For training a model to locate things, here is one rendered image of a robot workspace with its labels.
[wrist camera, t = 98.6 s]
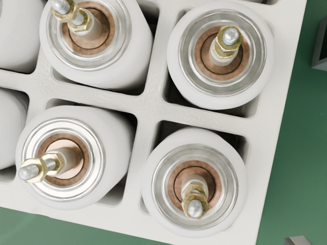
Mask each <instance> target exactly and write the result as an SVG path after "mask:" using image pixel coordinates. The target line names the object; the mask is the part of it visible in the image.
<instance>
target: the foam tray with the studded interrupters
mask: <svg viewBox="0 0 327 245"><path fill-rule="evenodd" d="M136 1H137V3H138V5H139V7H140V9H141V11H142V13H143V15H144V17H145V19H146V21H147V23H148V25H149V27H150V29H151V31H152V33H153V36H154V38H155V40H154V45H153V50H152V55H151V60H150V64H149V70H148V75H147V80H146V83H145V84H144V85H143V86H141V87H140V88H138V89H136V90H133V91H129V92H113V91H109V90H105V89H102V88H98V87H93V86H90V85H86V84H83V83H79V82H76V81H73V80H70V79H68V78H66V77H65V76H63V75H62V74H60V73H59V72H58V71H57V70H56V69H55V68H54V67H53V66H52V65H51V64H50V62H49V61H48V59H47V58H46V56H45V54H44V52H43V49H42V46H41V45H40V49H39V55H38V60H37V65H36V69H35V71H34V72H33V73H31V74H25V73H20V72H16V71H12V70H6V69H2V68H0V88H9V89H15V90H20V91H24V92H26V93H27V94H28V96H29V98H30V103H29V108H28V114H27V119H26V124H25V126H26V125H27V124H28V123H29V121H30V120H31V119H33V118H34V117H35V116H36V115H38V114H39V113H41V112H43V111H45V110H47V109H49V108H52V107H56V106H62V105H72V106H88V107H104V108H109V109H114V110H118V111H120V112H122V113H123V114H125V115H126V116H127V117H129V118H130V119H131V120H132V122H133V123H134V124H135V126H136V128H137V131H136V136H135V141H134V145H133V150H132V155H131V160H130V165H129V170H128V173H127V174H126V175H125V176H124V177H123V178H122V179H121V180H120V181H119V182H118V183H117V184H116V185H115V186H114V187H113V188H112V189H111V190H109V191H108V192H107V193H106V194H105V195H104V196H103V197H102V198H101V199H100V200H98V201H97V202H96V203H94V204H92V205H90V206H88V207H86V208H83V209H79V210H56V209H52V208H50V207H48V206H45V205H43V204H41V203H40V202H38V201H37V200H35V199H34V198H33V197H32V196H31V195H30V194H29V193H28V192H27V191H26V189H25V188H24V186H23V184H22V182H21V180H20V178H19V176H18V173H17V169H16V165H14V166H11V167H7V168H4V169H0V207H4V208H9V209H13V210H19V211H23V212H28V213H33V214H41V215H45V216H49V217H51V218H55V219H59V220H64V221H68V222H73V223H77V224H82V225H86V226H91V227H95V228H101V229H106V230H110V231H115V232H119V233H123V234H128V235H132V236H137V237H141V238H146V239H151V240H155V241H159V242H164V243H168V244H173V245H255V243H256V239H257V234H258V230H259V225H260V220H261V215H262V211H263V206H264V202H265V197H266V192H267V187H268V183H269V178H270V174H271V169H272V164H273V158H274V154H275V149H276V144H277V139H278V135H279V130H280V125H281V121H282V116H283V111H284V107H285V102H286V97H287V93H288V88H289V83H290V79H291V73H292V68H293V64H294V59H295V54H296V49H297V45H298V40H299V35H300V31H301V26H302V21H303V16H304V12H305V7H306V3H307V0H263V1H262V2H261V4H260V3H255V2H249V1H244V0H228V1H234V2H238V3H241V4H243V5H245V6H247V7H249V8H251V9H252V10H254V11H255V12H257V13H258V14H259V15H260V16H261V17H262V18H263V19H264V21H265V22H266V24H267V25H268V27H269V29H270V30H271V33H272V35H273V38H274V42H275V47H276V61H275V67H274V70H273V73H272V76H271V78H270V80H269V82H268V83H267V85H266V86H265V88H264V89H263V90H262V91H261V92H260V93H259V94H258V95H257V96H256V97H255V98H253V99H252V100H250V101H249V102H247V103H245V104H243V105H241V106H237V107H234V108H229V109H220V110H205V109H201V108H198V107H196V106H194V105H192V104H190V103H189V102H188V101H187V100H186V99H184V98H183V96H182V95H181V94H180V92H179V90H178V89H177V87H176V85H175V83H174V82H173V80H172V78H171V75H170V72H169V69H168V65H167V46H168V42H169V38H170V36H171V33H172V31H173V29H174V28H175V26H176V24H177V23H178V22H179V20H180V19H181V18H182V17H183V16H184V15H185V14H186V13H188V12H189V11H190V10H192V9H193V8H195V7H197V6H199V5H201V4H204V3H207V2H211V1H217V0H136ZM186 126H198V127H203V128H208V129H210V130H212V131H214V132H215V133H217V134H218V135H219V136H220V137H221V138H223V139H224V140H225V141H226V142H227V143H229V144H230V145H231V146H232V147H233V148H234V149H235V150H236V151H237V153H238V154H239V155H240V157H241V159H242V160H243V162H244V165H245V167H246V170H247V174H248V181H249V190H248V196H247V200H246V204H245V206H244V208H243V210H242V212H241V214H240V215H239V217H238V218H237V219H236V220H235V221H234V222H233V223H232V224H231V225H230V226H229V227H228V228H226V229H225V230H224V231H222V232H220V233H218V234H215V235H213V236H209V237H205V238H185V237H181V236H178V235H175V234H173V233H171V232H169V231H167V230H166V229H164V228H163V227H161V226H160V225H159V224H158V223H157V222H156V221H155V220H154V219H153V218H152V216H151V215H150V213H149V212H148V210H147V208H146V206H145V203H144V200H143V196H142V190H141V178H142V172H143V169H144V166H145V163H146V161H147V159H148V157H149V156H150V154H151V153H152V152H153V150H154V149H155V148H156V147H157V146H158V145H159V144H160V143H161V142H162V141H163V140H164V139H165V138H166V137H167V136H168V135H169V134H171V133H172V132H174V131H175V130H177V129H179V128H182V127H186Z"/></svg>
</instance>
